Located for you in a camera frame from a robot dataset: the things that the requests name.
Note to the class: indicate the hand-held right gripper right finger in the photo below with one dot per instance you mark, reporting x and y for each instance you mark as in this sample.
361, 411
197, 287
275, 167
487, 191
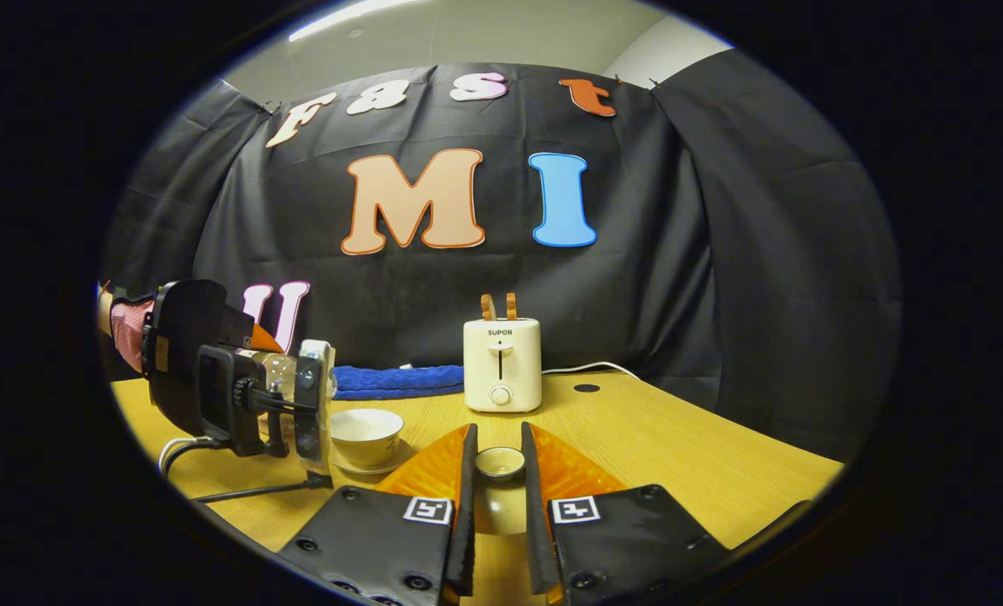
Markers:
535, 522

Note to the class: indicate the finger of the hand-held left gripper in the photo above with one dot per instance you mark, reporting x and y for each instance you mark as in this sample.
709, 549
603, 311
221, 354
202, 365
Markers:
314, 450
316, 370

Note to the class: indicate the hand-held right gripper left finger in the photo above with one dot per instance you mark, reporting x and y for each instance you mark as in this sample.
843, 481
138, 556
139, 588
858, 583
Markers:
468, 522

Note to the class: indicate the cream teacup lid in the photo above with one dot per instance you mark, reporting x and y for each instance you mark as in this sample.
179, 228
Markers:
500, 505

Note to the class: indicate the cream ceramic teacup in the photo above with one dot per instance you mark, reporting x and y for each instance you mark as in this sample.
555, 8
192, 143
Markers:
367, 433

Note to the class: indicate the blue folded towel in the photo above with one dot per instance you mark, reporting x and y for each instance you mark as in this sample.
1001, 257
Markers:
400, 381

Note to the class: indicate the cream ceramic saucer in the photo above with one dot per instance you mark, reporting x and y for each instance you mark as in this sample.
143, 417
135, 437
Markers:
400, 462

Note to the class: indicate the cream toaster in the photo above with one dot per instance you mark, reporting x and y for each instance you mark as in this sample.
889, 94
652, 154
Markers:
502, 370

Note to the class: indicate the black backdrop cloth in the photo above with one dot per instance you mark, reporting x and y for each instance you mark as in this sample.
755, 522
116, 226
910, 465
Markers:
619, 295

